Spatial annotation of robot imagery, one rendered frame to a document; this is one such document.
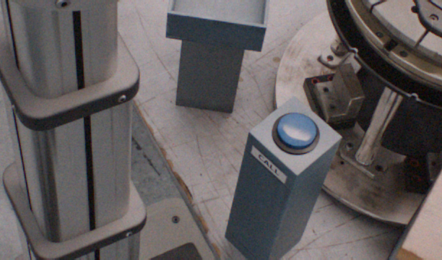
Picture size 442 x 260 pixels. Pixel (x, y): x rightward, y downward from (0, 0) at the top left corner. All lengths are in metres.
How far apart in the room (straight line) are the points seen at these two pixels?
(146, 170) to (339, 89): 0.95
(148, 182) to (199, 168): 0.88
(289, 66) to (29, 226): 0.47
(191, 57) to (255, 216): 0.23
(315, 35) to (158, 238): 0.58
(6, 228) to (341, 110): 1.02
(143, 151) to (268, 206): 1.13
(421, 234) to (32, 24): 0.41
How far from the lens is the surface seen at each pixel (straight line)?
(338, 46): 1.28
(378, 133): 1.13
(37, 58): 0.72
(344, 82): 1.19
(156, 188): 2.06
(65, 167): 0.85
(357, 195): 1.18
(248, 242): 1.10
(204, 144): 1.21
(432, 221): 0.88
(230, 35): 0.98
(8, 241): 2.01
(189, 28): 0.98
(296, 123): 0.93
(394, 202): 1.19
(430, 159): 1.21
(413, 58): 0.99
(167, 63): 1.28
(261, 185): 0.98
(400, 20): 0.97
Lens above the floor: 1.81
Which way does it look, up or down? 58 degrees down
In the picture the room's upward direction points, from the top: 11 degrees clockwise
